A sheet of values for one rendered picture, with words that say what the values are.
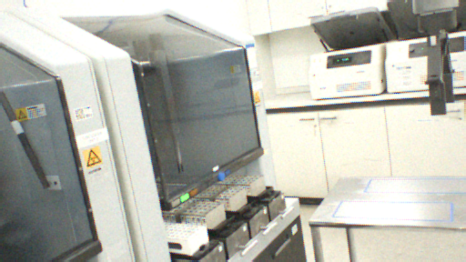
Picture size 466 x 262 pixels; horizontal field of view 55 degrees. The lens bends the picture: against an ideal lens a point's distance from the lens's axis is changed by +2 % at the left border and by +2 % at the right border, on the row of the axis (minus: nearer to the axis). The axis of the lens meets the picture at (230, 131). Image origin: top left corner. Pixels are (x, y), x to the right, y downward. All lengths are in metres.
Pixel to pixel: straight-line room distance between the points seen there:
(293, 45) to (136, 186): 3.21
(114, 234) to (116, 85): 0.39
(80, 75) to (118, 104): 0.14
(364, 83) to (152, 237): 2.43
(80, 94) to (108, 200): 0.28
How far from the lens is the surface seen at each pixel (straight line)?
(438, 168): 3.47
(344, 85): 3.49
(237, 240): 1.53
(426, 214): 1.49
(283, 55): 4.34
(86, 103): 1.16
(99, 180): 1.18
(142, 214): 1.29
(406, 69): 3.37
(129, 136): 1.25
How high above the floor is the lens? 1.39
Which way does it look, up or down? 10 degrees down
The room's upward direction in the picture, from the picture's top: 10 degrees counter-clockwise
